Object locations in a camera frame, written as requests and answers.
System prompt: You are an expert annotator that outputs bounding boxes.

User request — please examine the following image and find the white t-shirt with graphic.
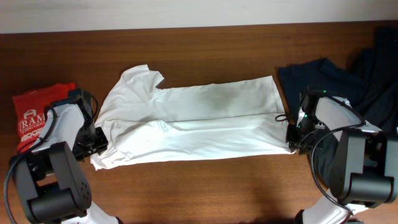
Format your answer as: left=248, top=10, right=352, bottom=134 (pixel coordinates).
left=90, top=65, right=290, bottom=170

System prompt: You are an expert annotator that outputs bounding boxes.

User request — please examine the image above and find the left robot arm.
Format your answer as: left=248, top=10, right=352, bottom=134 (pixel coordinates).
left=3, top=89, right=122, bottom=224

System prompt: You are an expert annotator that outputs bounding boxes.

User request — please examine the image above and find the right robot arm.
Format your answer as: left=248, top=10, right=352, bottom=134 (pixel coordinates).
left=285, top=87, right=397, bottom=223

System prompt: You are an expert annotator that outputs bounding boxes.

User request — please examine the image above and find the dark navy garment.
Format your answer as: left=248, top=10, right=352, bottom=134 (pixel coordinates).
left=278, top=58, right=374, bottom=187

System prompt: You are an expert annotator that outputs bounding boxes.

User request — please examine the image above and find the folded red t-shirt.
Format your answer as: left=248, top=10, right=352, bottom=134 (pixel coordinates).
left=12, top=83, right=76, bottom=153

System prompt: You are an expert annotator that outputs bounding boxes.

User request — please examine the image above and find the black garment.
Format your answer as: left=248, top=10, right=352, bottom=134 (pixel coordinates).
left=351, top=27, right=397, bottom=134

